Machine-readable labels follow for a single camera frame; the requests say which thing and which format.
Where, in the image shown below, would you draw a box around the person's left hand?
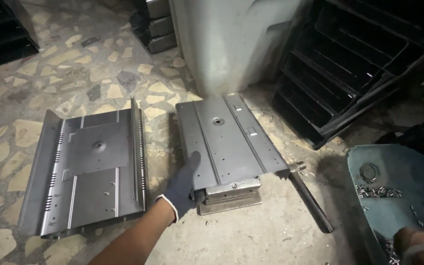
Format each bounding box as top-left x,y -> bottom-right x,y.
155,150 -> 206,224

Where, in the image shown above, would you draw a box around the person's right hand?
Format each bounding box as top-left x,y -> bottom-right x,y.
393,227 -> 424,265

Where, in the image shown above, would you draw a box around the ribbed grey sheet metal panel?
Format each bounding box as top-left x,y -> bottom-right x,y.
175,93 -> 290,191

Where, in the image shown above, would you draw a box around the grey metal die block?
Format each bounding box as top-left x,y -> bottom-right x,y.
197,177 -> 263,216

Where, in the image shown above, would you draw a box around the blue metal tray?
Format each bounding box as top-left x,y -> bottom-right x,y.
345,144 -> 424,265

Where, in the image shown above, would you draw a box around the pile of small metal rivets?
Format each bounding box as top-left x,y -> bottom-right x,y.
356,184 -> 403,199

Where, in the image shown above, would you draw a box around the large hex nut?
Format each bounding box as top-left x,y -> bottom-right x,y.
359,163 -> 378,183

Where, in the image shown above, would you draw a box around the grey panel with square plate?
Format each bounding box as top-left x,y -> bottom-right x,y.
18,96 -> 147,238

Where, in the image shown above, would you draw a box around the dark metal rod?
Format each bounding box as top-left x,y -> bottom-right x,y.
289,161 -> 335,234

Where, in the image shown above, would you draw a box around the grey machine base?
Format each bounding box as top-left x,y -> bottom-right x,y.
169,0 -> 310,98

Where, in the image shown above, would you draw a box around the stack of grey metal boxes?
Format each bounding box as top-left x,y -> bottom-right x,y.
130,0 -> 178,54

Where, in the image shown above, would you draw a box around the stack of black metal trays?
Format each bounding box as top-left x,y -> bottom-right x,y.
272,0 -> 424,150

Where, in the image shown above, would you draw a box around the stack of dark metal panels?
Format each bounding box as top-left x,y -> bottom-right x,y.
0,0 -> 40,71

